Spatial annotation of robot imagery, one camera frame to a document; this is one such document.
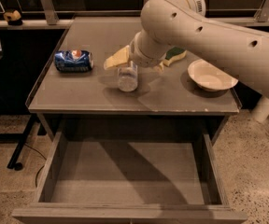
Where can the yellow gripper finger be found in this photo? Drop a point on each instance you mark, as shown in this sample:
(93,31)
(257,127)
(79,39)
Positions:
(159,68)
(120,58)

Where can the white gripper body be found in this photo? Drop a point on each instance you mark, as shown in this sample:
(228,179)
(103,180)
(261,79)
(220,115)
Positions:
(136,55)

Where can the clear plastic water bottle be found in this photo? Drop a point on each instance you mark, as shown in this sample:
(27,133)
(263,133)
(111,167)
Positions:
(128,77)

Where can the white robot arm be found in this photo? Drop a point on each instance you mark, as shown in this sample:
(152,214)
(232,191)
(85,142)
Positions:
(241,52)

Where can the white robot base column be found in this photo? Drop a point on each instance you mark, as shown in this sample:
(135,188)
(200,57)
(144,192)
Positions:
(261,110)

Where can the open grey top drawer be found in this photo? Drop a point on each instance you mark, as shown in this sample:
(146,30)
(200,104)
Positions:
(96,182)

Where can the green and yellow sponge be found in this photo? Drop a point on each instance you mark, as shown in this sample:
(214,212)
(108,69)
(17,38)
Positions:
(174,55)

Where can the grey cabinet table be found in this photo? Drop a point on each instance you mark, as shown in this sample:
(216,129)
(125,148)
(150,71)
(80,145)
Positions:
(165,102)

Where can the white paper bowl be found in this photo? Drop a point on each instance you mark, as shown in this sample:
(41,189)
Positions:
(209,77)

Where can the crushed blue soda can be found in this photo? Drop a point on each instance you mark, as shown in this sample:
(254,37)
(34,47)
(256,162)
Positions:
(73,60)

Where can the yellow black tape dispenser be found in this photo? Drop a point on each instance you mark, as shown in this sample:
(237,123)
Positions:
(13,17)

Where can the black table leg stand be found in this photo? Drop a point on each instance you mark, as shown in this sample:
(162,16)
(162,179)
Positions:
(21,140)

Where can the metal window railing frame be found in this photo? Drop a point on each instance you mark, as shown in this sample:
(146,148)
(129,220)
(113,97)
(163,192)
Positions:
(63,6)

